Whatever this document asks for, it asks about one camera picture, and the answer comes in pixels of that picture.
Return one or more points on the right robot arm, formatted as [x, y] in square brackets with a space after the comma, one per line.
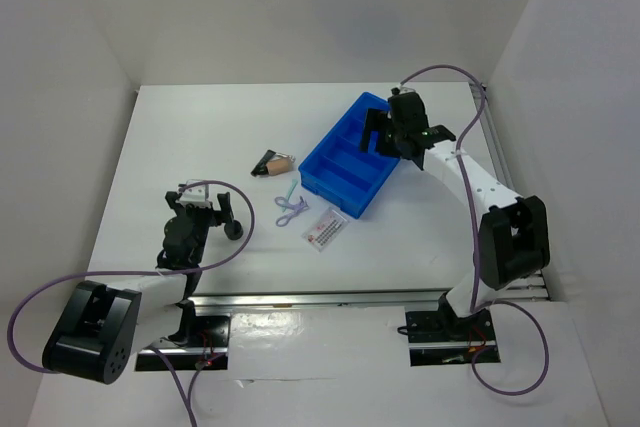
[463, 177]

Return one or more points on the black makeup tube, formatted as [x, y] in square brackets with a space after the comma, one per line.
[260, 169]

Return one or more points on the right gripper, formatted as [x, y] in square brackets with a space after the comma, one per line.
[374, 118]

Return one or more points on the front aluminium rail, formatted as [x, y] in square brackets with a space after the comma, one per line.
[318, 299]

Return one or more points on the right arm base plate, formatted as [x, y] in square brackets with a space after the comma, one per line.
[429, 344]

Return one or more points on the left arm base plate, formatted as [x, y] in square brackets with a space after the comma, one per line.
[205, 349]

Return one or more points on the beige foundation tube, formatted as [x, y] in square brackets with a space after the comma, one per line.
[279, 166]

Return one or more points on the blue divided plastic bin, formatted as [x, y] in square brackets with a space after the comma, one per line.
[338, 171]

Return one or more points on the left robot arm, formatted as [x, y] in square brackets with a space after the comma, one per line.
[102, 325]

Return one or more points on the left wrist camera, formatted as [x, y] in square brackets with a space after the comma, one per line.
[194, 195]

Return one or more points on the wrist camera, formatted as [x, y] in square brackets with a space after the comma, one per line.
[399, 90]
[194, 195]

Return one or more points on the false eyelash packet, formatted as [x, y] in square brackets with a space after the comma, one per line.
[330, 224]

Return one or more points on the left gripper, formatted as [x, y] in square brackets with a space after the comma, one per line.
[171, 200]

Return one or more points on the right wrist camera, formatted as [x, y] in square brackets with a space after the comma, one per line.
[399, 90]

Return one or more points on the small black round jar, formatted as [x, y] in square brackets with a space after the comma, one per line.
[233, 230]

